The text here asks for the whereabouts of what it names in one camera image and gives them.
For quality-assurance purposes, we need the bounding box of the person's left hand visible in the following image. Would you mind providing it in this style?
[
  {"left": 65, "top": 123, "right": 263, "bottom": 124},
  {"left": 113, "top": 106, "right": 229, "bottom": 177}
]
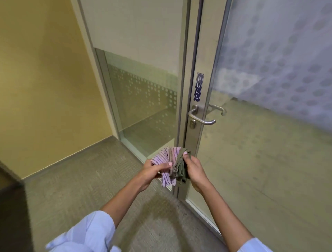
[{"left": 137, "top": 159, "right": 173, "bottom": 192}]

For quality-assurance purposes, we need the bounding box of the purple striped cloth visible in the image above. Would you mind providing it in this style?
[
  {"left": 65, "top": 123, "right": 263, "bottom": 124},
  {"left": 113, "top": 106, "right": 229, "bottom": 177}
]
[{"left": 151, "top": 147, "right": 181, "bottom": 188}]

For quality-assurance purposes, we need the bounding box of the dark cabinet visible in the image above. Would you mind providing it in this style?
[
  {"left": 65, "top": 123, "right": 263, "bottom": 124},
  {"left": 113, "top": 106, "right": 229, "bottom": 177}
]
[{"left": 0, "top": 160, "right": 35, "bottom": 252}]

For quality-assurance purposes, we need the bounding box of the fixed glass side panel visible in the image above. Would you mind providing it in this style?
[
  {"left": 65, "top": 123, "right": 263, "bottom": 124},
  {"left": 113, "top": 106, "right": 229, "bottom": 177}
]
[{"left": 71, "top": 0, "right": 191, "bottom": 167}]

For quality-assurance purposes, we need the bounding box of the olive green cloth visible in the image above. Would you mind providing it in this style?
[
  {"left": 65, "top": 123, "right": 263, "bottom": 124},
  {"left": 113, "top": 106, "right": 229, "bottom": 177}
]
[{"left": 169, "top": 148, "right": 192, "bottom": 184}]

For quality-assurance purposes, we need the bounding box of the blue door sign sticker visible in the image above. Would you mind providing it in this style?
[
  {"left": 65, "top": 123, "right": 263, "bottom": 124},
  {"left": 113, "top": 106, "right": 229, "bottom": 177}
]
[{"left": 193, "top": 73, "right": 204, "bottom": 103}]

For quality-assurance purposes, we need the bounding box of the person's right forearm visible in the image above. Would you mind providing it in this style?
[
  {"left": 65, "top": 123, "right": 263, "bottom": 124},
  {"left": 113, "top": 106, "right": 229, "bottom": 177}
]
[{"left": 197, "top": 181, "right": 273, "bottom": 252}]

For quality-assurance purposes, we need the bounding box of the glass door with metal frame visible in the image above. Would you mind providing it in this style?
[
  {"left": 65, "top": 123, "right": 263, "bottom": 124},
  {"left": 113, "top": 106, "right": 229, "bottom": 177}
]
[{"left": 172, "top": 0, "right": 332, "bottom": 252}]

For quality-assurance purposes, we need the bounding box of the person's left forearm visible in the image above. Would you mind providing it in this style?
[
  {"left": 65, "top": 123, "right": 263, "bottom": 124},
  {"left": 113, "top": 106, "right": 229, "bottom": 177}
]
[{"left": 46, "top": 179, "right": 146, "bottom": 252}]

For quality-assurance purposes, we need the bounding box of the silver inner door handle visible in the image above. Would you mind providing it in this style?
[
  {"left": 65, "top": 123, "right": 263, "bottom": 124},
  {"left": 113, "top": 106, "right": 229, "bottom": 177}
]
[{"left": 208, "top": 104, "right": 227, "bottom": 116}]

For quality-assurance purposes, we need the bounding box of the silver lever door handle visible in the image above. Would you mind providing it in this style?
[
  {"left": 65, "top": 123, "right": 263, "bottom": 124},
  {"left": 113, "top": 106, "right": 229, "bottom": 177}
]
[{"left": 188, "top": 105, "right": 216, "bottom": 126}]

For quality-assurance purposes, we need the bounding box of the person's right hand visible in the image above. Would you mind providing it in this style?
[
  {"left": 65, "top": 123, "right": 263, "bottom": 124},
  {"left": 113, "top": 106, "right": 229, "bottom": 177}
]
[{"left": 183, "top": 152, "right": 211, "bottom": 194}]

